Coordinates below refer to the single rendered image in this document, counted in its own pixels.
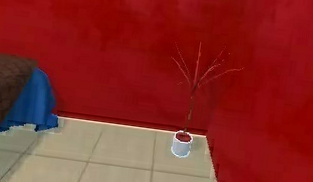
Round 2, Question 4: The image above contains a bare red twig house plant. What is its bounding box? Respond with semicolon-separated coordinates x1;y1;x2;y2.
160;38;248;143

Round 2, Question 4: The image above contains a blue bed sheet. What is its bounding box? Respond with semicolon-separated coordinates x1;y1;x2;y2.
0;63;66;142

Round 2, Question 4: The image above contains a white plant pot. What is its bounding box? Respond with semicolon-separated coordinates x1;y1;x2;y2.
169;130;195;160

